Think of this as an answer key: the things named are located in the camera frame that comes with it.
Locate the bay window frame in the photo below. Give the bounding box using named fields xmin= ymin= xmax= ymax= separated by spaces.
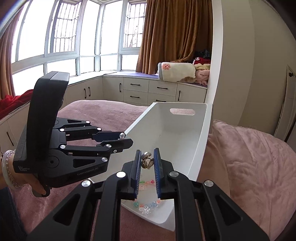
xmin=11 ymin=1 xmax=147 ymax=76

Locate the silver pearl earring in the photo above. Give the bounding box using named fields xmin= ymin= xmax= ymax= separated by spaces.
xmin=119 ymin=133 xmax=125 ymax=139

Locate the gold pearl earring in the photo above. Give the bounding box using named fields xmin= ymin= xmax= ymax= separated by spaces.
xmin=141 ymin=152 xmax=154 ymax=169

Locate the white bead bracelet on wrist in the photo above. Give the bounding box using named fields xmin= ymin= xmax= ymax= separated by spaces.
xmin=1 ymin=149 xmax=26 ymax=191

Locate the brown curtain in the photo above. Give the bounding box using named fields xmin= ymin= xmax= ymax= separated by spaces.
xmin=136 ymin=1 xmax=213 ymax=74

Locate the red cloth on seat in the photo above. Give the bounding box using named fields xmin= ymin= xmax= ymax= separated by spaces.
xmin=0 ymin=89 xmax=33 ymax=119

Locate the pink folded blanket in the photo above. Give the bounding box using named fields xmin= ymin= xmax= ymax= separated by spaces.
xmin=180 ymin=63 xmax=211 ymax=88

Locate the pastel beaded bracelet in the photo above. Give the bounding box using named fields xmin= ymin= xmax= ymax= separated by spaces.
xmin=132 ymin=178 xmax=163 ymax=217

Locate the person's left hand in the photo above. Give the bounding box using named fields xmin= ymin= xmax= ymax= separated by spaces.
xmin=1 ymin=150 xmax=46 ymax=195

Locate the white window seat cabinet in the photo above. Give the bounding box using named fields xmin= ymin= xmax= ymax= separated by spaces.
xmin=1 ymin=72 xmax=207 ymax=152

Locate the cream flower folded blanket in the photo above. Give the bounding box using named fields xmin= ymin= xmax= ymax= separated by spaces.
xmin=158 ymin=62 xmax=196 ymax=83

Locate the white plastic storage bin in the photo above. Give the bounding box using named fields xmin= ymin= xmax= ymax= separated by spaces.
xmin=92 ymin=102 xmax=212 ymax=231

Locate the white door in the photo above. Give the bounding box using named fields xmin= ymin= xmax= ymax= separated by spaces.
xmin=274 ymin=66 xmax=295 ymax=141

